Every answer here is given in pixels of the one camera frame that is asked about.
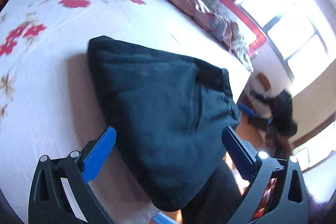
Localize dark navy sweatpants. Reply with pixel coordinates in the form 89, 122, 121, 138
87, 36, 240, 211

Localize pink framed board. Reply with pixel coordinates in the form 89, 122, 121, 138
202, 0, 266, 58

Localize white floral bed sheet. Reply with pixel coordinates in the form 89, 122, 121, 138
1, 0, 250, 222

